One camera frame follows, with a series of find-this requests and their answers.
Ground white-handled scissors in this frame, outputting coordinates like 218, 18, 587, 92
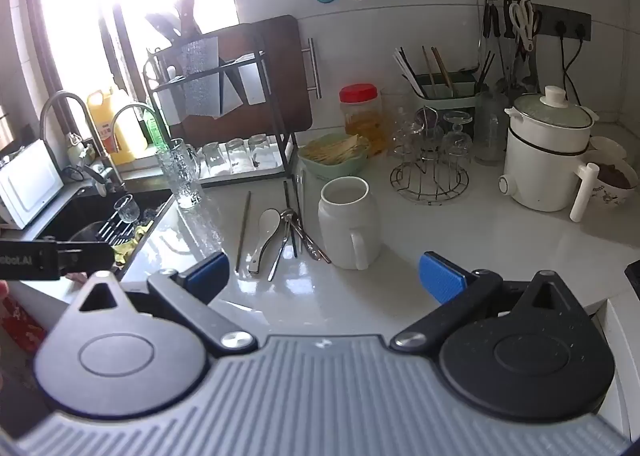
509, 0, 537, 53

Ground black chopstick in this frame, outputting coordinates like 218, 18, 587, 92
282, 180, 296, 257
286, 182, 299, 259

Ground dark wooden cutting board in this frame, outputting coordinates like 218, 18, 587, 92
169, 14, 314, 151

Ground white bowl brown contents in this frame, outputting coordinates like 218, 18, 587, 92
582, 136, 640, 208

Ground yellow plastic bottle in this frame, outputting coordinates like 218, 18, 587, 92
87, 85, 149, 166

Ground clear glass mug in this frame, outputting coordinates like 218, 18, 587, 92
472, 91, 507, 167

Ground bundle of dried noodles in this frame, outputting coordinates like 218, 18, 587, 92
302, 133, 369, 163

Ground black metal dish rack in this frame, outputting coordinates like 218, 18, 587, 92
143, 33, 297, 178

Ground green utensil caddy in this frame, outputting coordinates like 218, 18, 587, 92
411, 71, 479, 110

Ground metal wire cup rack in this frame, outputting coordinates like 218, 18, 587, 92
389, 133, 471, 207

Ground clear stemmed goblet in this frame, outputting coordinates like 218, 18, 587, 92
441, 111, 474, 171

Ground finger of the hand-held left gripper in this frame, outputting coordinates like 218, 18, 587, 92
56, 242, 117, 274

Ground tall grey faucet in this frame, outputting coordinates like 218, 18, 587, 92
39, 90, 127, 194

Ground white electric pot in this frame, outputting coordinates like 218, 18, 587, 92
498, 85, 601, 224

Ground row of hanging kitchen tools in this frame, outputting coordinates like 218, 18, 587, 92
477, 0, 545, 92

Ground brown wooden chopstick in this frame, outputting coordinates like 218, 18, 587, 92
235, 191, 252, 273

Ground white drip tray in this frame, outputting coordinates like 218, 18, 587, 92
196, 153, 297, 188

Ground textured glass mug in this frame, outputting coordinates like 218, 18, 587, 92
155, 138, 204, 210

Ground white ceramic jar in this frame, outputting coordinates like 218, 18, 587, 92
318, 176, 383, 271

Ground black kitchen sink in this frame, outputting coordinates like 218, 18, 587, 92
44, 187, 177, 279

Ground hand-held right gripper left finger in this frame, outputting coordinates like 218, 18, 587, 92
79, 252, 258, 356

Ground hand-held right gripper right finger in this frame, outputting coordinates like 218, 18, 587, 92
391, 252, 586, 352

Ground small glass in sink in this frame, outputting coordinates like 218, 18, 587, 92
113, 195, 141, 225

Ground green plastic basket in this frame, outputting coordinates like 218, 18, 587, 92
298, 133, 372, 182

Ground green plastic bottle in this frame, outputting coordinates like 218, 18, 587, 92
142, 108, 171, 151

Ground white ceramic spoon black rim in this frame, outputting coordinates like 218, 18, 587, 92
247, 208, 282, 275

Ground glass pot lid white knob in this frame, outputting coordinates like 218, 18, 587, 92
504, 85, 600, 133

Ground yellow dish cloth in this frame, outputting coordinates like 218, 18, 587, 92
112, 223, 152, 265

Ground small clear drinking glass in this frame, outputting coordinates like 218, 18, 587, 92
225, 137, 252, 175
202, 142, 229, 178
248, 133, 277, 172

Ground silver patterned cloth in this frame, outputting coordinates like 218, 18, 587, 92
181, 35, 224, 120

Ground plastic jar red lid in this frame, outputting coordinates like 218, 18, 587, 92
339, 83, 385, 158

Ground bunch of assorted chopsticks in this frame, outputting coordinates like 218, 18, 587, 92
393, 45, 496, 98

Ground curved metal faucet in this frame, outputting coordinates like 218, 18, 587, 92
110, 103, 172, 157

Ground white plastic cutting board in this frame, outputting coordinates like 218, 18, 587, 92
234, 53, 267, 105

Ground grey wall outlet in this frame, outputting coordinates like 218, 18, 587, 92
534, 4, 592, 42

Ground clear glass cup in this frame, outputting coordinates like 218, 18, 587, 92
391, 108, 427, 159

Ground white plastic box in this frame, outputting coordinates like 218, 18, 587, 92
0, 139, 65, 231

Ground black power cable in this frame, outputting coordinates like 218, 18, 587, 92
556, 33, 587, 109

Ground clear glass pitcher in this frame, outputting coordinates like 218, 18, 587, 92
380, 87, 420, 139

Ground metal bar handle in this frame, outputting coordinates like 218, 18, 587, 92
300, 37, 324, 100

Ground red patterned cloth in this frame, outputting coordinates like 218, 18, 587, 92
0, 293, 49, 353

